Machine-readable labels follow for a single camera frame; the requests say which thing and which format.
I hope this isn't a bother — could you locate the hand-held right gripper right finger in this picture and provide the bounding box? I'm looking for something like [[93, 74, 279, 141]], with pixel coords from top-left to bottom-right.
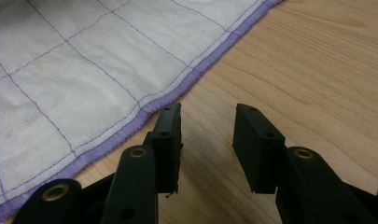
[[231, 103, 287, 195]]

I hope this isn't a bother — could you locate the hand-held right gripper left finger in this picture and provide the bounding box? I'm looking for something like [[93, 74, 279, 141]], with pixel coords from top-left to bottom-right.
[[143, 103, 184, 196]]

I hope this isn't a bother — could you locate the white cloth with purple hem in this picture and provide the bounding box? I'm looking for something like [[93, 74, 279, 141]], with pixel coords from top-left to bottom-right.
[[0, 0, 285, 224]]

